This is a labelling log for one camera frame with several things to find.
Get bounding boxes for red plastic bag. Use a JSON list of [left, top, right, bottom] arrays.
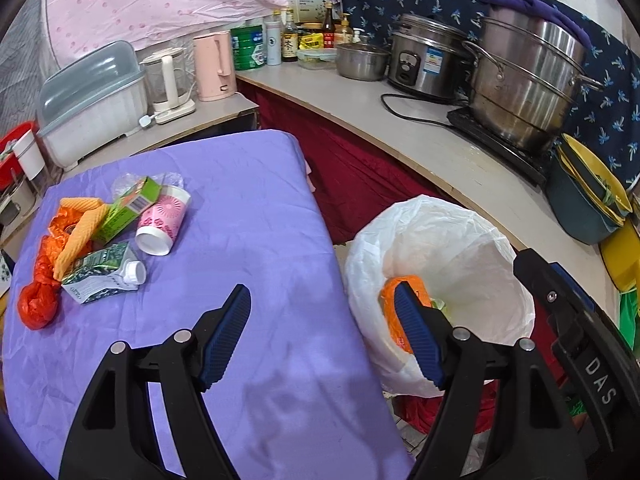
[[17, 206, 83, 330]]

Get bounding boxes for orange printed snack bag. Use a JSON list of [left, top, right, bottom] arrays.
[[378, 275, 433, 354]]

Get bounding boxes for dark green drink carton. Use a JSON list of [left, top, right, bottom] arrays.
[[62, 242, 146, 304]]

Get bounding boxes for orange foam net sleeve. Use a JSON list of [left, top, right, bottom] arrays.
[[53, 204, 111, 282]]

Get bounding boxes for pink white paper cup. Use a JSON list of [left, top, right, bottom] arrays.
[[134, 185, 191, 257]]

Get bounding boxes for green tea carton box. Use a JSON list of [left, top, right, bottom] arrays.
[[92, 177, 162, 246]]

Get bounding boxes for trash bin with white bag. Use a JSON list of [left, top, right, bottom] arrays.
[[345, 195, 536, 398]]

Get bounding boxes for green plastic bag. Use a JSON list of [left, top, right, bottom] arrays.
[[618, 287, 639, 350]]

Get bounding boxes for blue yellow stacked basins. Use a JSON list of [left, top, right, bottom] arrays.
[[544, 133, 632, 245]]

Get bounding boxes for purple tablecloth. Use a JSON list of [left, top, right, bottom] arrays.
[[2, 130, 412, 479]]

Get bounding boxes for black induction cooker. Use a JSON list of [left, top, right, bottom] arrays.
[[447, 106, 548, 188]]

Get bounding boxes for clear plastic wrap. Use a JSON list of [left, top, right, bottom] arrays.
[[112, 171, 184, 200]]

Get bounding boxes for red velvet curtain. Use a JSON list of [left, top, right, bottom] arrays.
[[239, 81, 566, 434]]

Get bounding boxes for red plastic basin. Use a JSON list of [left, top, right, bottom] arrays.
[[0, 120, 39, 191]]

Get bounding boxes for white cup container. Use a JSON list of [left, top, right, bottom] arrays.
[[13, 129, 46, 181]]

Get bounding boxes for large steel steamer pot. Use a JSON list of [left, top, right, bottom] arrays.
[[463, 6, 604, 155]]

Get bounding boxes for dish rack with grey lid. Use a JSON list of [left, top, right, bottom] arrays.
[[37, 40, 149, 170]]

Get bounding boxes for steel rice cooker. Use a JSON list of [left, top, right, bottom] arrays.
[[387, 14, 473, 104]]

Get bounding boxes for glass electric kettle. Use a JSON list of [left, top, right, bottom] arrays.
[[140, 47, 195, 125]]

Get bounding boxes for small steel pot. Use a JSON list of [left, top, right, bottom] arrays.
[[335, 42, 390, 81]]

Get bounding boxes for pink electric kettle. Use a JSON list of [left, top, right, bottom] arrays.
[[193, 30, 236, 102]]

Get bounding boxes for green tin can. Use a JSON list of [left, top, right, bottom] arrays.
[[230, 25, 266, 70]]

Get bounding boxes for soy sauce bottle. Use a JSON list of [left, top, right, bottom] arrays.
[[281, 9, 298, 62]]

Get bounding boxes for navy floral cloth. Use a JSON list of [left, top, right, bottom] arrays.
[[342, 0, 639, 186]]

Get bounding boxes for white thermos bottle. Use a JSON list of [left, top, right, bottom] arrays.
[[265, 15, 282, 66]]

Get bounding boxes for black power cable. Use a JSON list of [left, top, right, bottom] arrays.
[[380, 91, 454, 129]]

